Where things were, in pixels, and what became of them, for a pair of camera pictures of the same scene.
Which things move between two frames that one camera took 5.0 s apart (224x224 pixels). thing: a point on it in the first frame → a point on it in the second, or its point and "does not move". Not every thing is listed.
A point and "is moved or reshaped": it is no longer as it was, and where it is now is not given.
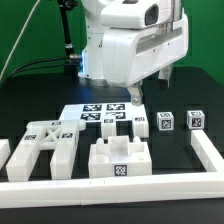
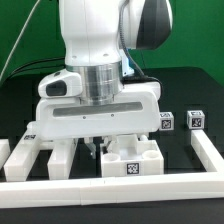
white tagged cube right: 195,119 does not move
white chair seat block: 119,158 is moved or reshaped
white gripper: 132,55 → 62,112
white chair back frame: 58,135 does not move
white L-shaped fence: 162,187 does not move
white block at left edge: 4,151 does not move
